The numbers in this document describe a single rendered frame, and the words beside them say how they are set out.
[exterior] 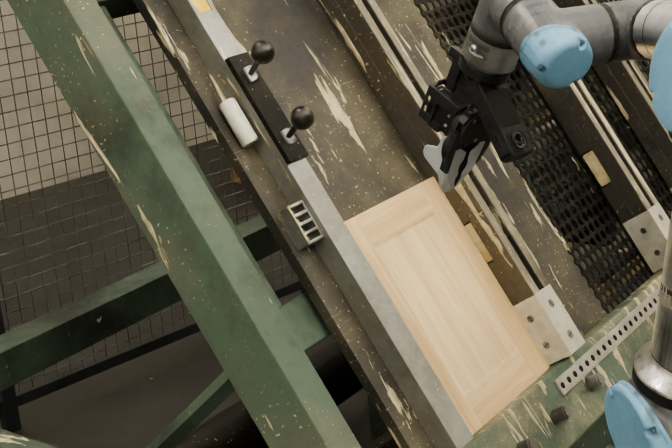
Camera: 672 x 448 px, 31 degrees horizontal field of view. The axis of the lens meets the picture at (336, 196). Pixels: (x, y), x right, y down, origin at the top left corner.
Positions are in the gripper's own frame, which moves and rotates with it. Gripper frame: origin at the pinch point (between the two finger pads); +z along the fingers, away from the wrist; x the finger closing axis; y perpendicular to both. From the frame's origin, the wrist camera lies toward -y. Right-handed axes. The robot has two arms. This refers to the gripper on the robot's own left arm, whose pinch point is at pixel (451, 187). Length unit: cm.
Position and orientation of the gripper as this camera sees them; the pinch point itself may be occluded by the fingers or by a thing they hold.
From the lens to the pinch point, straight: 171.4
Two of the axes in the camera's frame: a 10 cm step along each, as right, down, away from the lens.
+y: -6.3, -5.9, 5.0
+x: -7.3, 2.5, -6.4
